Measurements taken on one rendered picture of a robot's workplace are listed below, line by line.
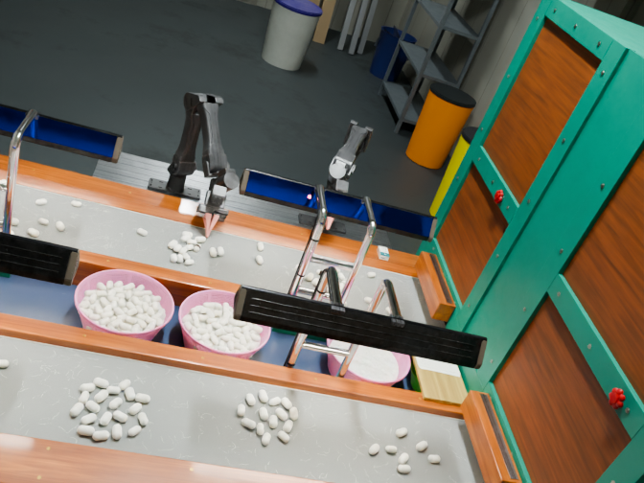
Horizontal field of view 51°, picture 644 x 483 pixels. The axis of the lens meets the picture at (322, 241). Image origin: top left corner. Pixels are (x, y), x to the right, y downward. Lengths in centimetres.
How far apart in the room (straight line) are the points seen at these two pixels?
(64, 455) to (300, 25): 518
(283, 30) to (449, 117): 184
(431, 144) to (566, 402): 390
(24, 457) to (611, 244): 136
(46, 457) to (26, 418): 13
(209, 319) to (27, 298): 50
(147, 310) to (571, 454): 115
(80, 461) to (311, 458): 54
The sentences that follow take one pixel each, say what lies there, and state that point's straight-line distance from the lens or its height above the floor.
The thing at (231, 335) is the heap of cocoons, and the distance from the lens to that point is 197.
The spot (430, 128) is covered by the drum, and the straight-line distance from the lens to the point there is 539.
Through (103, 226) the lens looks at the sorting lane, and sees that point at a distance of 225.
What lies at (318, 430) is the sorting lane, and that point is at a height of 74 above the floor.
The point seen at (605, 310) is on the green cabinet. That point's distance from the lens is 167.
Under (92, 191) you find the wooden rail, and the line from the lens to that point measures 237.
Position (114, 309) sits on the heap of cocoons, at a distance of 195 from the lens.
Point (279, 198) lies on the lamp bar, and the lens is 200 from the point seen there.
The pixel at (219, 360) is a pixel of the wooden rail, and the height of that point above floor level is 77.
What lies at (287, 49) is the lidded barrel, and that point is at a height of 19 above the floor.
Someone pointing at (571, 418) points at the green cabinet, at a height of 108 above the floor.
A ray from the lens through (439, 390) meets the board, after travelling 204.
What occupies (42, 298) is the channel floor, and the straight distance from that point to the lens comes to 205.
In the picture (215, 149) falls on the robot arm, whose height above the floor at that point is 98.
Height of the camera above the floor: 201
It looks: 31 degrees down
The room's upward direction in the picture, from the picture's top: 22 degrees clockwise
